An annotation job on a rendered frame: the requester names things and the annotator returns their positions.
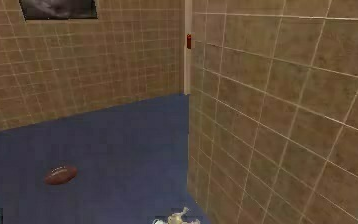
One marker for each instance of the brown oval football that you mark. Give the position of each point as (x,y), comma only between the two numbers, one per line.
(60,175)

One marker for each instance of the cream door frame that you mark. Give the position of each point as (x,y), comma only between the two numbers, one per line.
(187,66)

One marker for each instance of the dark framed wall picture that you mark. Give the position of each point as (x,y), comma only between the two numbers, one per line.
(58,8)

